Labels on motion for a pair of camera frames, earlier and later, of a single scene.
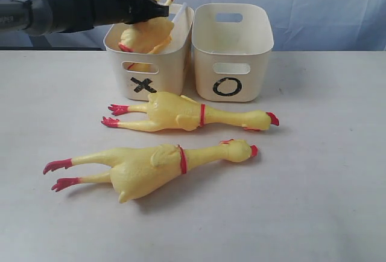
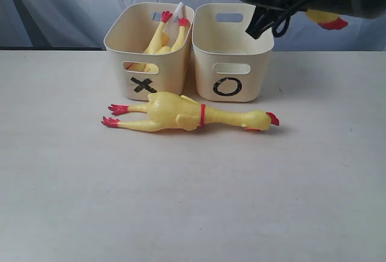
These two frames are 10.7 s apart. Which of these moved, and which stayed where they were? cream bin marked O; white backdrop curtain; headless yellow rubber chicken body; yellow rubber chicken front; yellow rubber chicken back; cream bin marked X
Moved: yellow rubber chicken front; headless yellow rubber chicken body
Stayed: white backdrop curtain; yellow rubber chicken back; cream bin marked O; cream bin marked X
